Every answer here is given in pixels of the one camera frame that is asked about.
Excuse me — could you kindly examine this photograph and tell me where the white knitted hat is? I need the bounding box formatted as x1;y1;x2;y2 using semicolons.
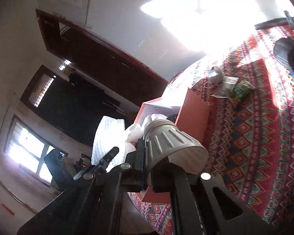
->
91;116;125;172

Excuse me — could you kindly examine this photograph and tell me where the window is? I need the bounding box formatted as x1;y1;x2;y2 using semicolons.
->
5;115;56;186

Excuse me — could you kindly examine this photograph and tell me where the grey ribbed cup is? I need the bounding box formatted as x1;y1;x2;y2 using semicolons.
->
143;119;208;175

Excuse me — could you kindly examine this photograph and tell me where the crumpled silver wrapper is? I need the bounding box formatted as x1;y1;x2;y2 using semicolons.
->
207;66;224;85

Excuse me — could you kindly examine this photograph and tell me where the green snack packet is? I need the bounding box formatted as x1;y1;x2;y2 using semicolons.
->
228;80;255;104

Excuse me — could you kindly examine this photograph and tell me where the orange cardboard box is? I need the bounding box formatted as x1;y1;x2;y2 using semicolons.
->
135;89;210;204

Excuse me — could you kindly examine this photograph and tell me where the black oval case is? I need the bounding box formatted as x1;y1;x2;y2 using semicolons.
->
273;38;294;72

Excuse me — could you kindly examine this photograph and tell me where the dark wooden door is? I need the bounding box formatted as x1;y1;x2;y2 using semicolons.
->
36;10;168;106

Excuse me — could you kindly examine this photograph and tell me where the red patterned bed cloth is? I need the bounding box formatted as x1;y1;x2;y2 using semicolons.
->
164;25;294;234

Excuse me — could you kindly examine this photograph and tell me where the black selfie stick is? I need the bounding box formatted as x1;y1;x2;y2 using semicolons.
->
254;11;294;30

